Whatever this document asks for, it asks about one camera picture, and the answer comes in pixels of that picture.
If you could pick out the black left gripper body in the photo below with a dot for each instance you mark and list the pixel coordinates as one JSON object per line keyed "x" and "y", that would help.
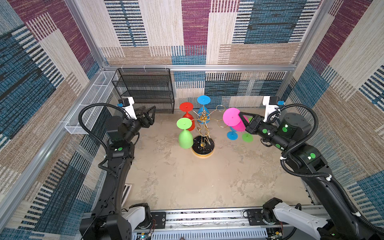
{"x": 143, "y": 124}

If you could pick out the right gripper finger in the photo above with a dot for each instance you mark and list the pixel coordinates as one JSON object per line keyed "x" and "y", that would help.
{"x": 244, "y": 119}
{"x": 247, "y": 115}

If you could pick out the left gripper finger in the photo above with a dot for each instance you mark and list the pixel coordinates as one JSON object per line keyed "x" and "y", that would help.
{"x": 151, "y": 112}
{"x": 142, "y": 111}

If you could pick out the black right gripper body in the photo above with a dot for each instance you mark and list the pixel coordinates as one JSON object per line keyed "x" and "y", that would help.
{"x": 257, "y": 127}

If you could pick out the pink wine glass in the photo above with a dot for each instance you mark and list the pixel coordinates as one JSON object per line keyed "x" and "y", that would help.
{"x": 231, "y": 118}

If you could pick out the green wine glass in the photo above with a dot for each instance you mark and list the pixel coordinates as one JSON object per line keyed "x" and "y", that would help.
{"x": 186, "y": 139}
{"x": 247, "y": 137}

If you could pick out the blue wine glass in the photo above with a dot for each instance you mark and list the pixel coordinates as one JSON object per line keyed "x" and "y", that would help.
{"x": 232, "y": 134}
{"x": 203, "y": 101}

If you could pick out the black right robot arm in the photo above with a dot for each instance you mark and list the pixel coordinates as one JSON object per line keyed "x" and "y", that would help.
{"x": 289, "y": 128}

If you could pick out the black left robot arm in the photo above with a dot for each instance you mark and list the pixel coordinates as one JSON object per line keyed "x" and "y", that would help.
{"x": 109, "y": 220}

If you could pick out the black mesh shelf rack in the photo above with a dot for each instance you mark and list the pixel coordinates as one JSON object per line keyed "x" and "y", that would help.
{"x": 148, "y": 87}

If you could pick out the red wine glass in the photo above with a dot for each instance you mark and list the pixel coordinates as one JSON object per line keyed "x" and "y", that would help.
{"x": 187, "y": 108}

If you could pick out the gold wine glass rack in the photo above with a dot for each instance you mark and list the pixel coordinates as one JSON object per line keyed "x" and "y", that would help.
{"x": 204, "y": 145}

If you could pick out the pink white calculator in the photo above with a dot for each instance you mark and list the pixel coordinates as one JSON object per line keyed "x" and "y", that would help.
{"x": 126, "y": 191}

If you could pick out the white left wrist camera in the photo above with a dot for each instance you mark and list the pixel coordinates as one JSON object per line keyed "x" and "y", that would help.
{"x": 127, "y": 104}

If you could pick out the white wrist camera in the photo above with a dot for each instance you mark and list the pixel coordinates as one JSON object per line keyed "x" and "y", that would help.
{"x": 127, "y": 104}
{"x": 271, "y": 103}

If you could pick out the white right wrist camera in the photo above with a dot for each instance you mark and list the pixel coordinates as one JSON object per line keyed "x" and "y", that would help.
{"x": 271, "y": 103}

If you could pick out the white wire mesh basket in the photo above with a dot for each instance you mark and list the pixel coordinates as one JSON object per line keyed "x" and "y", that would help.
{"x": 98, "y": 92}

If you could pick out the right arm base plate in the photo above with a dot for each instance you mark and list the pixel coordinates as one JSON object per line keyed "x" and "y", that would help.
{"x": 262, "y": 217}

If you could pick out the aluminium front rail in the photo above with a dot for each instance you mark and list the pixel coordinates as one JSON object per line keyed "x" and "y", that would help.
{"x": 229, "y": 224}

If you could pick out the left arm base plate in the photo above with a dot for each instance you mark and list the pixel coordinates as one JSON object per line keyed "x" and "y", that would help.
{"x": 158, "y": 222}

